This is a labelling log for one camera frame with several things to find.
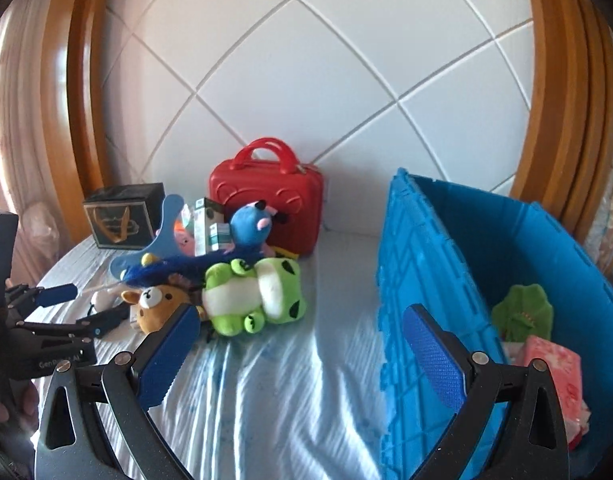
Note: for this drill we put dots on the green plush in crate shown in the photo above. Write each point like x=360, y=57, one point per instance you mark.
x=525, y=311

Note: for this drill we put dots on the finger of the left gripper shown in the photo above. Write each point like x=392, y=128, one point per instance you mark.
x=25, y=297
x=93, y=326

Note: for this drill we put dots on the black gift bag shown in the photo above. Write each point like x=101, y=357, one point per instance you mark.
x=125, y=217

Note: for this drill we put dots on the tall white green box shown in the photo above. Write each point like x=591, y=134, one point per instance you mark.
x=206, y=213

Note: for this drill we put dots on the orange pink plush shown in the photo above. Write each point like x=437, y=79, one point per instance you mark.
x=184, y=240

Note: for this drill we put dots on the small teal white box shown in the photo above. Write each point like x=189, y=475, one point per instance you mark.
x=220, y=237

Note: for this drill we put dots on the red toy suitcase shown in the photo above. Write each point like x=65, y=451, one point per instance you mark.
x=267, y=169

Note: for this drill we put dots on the blue round plush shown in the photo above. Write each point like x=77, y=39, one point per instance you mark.
x=252, y=224

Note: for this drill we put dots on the blue feather duster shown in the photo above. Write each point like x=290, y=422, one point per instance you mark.
x=191, y=268

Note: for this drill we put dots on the brown bear plush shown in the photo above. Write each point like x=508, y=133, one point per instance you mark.
x=154, y=305

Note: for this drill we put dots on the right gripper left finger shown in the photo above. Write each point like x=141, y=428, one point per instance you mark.
x=73, y=441

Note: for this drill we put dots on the person's hand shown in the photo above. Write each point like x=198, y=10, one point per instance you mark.
x=27, y=412

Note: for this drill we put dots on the green frog plush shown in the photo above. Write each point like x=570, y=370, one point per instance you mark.
x=241, y=297

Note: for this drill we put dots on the striped white tablecloth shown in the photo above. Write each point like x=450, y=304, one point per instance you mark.
x=296, y=401

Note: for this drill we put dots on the pink tissue pack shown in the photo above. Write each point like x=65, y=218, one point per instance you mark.
x=566, y=371

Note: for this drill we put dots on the clear plastic bag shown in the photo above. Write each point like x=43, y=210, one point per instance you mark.
x=41, y=229

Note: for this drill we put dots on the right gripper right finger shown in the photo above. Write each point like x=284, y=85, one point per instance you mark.
x=531, y=441

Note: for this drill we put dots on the blue plastic crate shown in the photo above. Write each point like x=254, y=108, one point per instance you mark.
x=457, y=251

